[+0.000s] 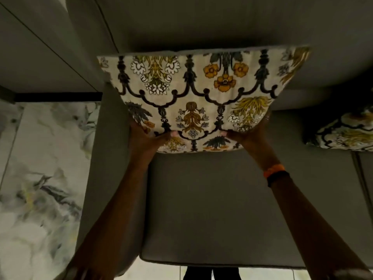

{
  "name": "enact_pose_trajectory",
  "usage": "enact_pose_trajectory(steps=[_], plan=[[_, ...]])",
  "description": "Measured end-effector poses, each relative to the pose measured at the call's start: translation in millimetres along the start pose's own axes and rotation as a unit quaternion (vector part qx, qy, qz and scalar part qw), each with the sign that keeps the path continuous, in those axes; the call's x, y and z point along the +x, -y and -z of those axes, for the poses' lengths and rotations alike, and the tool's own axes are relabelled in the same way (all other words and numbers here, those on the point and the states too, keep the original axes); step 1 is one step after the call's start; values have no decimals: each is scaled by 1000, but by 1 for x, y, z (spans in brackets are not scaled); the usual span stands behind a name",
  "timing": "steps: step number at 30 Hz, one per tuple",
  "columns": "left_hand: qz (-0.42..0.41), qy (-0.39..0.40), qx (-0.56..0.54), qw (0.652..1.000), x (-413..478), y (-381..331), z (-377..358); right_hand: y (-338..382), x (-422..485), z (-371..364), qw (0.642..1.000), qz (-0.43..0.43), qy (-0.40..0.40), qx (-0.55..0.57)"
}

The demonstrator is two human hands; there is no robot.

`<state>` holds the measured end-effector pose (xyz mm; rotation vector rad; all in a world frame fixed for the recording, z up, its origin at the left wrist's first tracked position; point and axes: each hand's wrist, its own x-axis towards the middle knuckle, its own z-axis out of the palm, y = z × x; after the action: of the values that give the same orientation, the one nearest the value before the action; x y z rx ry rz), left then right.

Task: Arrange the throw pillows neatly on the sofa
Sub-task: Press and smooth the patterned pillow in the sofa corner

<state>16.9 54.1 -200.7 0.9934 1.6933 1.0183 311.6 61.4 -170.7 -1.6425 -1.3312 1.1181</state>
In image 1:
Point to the person's right hand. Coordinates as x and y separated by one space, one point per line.
250 138

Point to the person's left hand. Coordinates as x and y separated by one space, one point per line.
143 142

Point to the person's right thumb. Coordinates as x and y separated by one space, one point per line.
231 134

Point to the person's left thumb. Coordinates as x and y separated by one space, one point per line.
166 135

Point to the floral patterned cushion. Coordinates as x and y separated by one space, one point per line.
342 129
201 96

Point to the person's right forearm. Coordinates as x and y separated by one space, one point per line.
311 227

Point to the person's left forearm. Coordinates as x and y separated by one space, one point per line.
107 224

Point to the grey sofa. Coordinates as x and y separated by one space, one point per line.
221 142

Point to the orange wristband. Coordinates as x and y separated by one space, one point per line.
273 170

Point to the black wristband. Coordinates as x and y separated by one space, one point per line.
277 177

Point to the black skirting strip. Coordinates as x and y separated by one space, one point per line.
58 96

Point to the person's dark trousers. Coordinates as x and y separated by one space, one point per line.
212 273

